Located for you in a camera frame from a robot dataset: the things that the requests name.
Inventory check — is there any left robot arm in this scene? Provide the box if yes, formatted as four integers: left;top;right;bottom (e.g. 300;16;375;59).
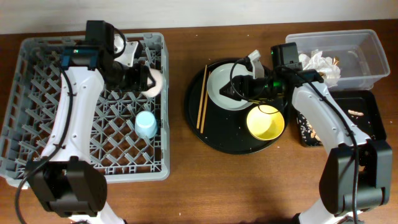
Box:
23;21;164;223

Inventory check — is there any pink cup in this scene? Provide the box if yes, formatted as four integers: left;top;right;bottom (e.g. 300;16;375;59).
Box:
142;68;164;98

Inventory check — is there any pale grey plate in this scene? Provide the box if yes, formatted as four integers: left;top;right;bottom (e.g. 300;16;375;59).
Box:
207;63;252;111

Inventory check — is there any black rectangular tray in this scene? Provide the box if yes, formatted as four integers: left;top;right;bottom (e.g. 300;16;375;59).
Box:
331;90;386;140

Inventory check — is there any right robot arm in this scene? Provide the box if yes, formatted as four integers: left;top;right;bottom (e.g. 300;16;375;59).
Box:
219;42;393;223

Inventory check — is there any white napkin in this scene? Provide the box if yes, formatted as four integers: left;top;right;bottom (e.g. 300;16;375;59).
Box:
298;49;341;88

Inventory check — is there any wooden chopstick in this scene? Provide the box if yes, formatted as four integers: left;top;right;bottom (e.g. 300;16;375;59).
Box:
196;65;208;129
199;72;211;134

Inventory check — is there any blue cup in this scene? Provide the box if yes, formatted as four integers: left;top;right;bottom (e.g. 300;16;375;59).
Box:
134;111;157;139

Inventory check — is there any wooden chopstick left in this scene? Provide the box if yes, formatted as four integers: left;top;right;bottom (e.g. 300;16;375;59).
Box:
196;65;208;129

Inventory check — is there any food scraps pile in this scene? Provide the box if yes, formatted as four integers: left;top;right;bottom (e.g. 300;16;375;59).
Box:
297;110;365;147

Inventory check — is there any clear plastic bin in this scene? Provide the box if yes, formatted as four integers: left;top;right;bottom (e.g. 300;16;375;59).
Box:
285;29;391;91

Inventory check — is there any wooden chopstick right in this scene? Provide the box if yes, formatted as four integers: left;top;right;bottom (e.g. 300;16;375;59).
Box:
199;72;211;134

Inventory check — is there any gold snack wrapper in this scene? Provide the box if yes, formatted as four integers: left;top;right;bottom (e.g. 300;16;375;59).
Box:
332;57;340;65

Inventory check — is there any grey dishwasher rack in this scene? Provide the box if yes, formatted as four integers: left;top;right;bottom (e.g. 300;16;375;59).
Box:
1;32;170;187

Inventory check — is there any round black tray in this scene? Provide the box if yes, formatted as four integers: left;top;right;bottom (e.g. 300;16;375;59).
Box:
184;69;279;154

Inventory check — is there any yellow bowl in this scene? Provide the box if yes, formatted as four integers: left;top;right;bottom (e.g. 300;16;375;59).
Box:
246;105;285;141

